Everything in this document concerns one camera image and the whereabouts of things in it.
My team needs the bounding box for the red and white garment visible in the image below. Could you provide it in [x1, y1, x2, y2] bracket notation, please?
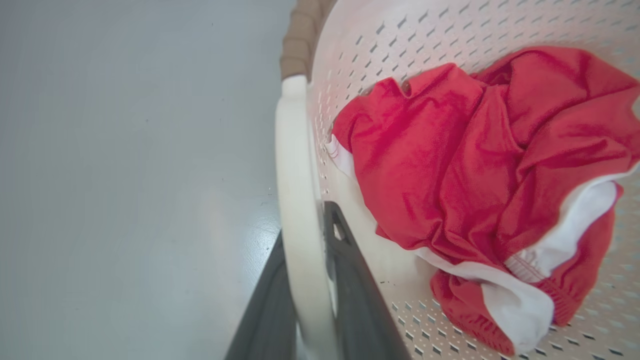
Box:
[325, 46, 640, 357]

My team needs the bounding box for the white perforated plastic laundry basket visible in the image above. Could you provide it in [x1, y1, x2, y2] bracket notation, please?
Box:
[274, 0, 640, 360]

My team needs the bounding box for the tan woven basket handle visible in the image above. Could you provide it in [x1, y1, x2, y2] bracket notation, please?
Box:
[279, 0, 337, 81]

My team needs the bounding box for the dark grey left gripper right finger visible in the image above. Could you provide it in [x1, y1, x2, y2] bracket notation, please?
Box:
[322, 201, 412, 360]

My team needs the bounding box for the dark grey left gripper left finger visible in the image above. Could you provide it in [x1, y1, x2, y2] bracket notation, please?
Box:
[224, 231, 299, 360]

